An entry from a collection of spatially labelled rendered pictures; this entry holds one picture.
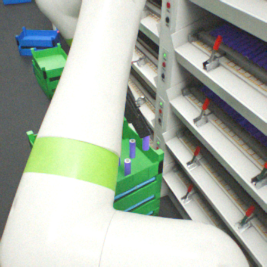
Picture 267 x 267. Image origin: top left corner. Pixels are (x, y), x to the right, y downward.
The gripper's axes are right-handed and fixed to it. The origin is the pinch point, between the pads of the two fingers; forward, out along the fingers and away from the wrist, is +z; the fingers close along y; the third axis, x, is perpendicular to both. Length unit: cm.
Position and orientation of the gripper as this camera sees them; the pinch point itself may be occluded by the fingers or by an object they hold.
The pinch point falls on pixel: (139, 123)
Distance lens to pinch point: 78.8
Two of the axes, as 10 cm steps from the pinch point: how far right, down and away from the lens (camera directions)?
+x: 9.0, -3.6, -2.3
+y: 0.6, 6.5, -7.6
